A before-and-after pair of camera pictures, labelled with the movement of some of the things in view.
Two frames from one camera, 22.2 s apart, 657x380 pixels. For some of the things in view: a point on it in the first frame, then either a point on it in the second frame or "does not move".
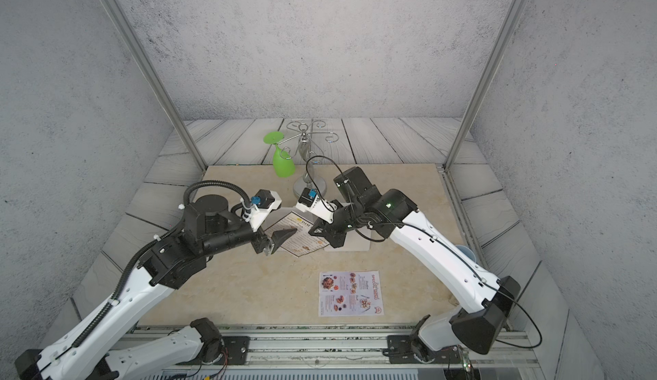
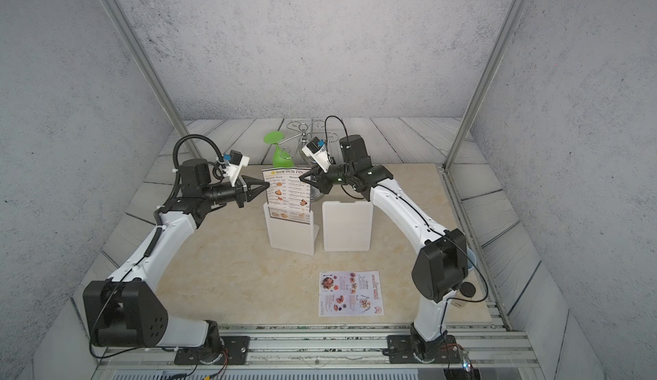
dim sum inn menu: [300, 241] to [288, 197]
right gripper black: [329, 233] to [322, 183]
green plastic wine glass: [282, 162] does not move
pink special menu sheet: [346, 293] does not move
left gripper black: [271, 246] to [242, 192]
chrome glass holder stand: [310, 151] does not move
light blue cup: [467, 252] does not move
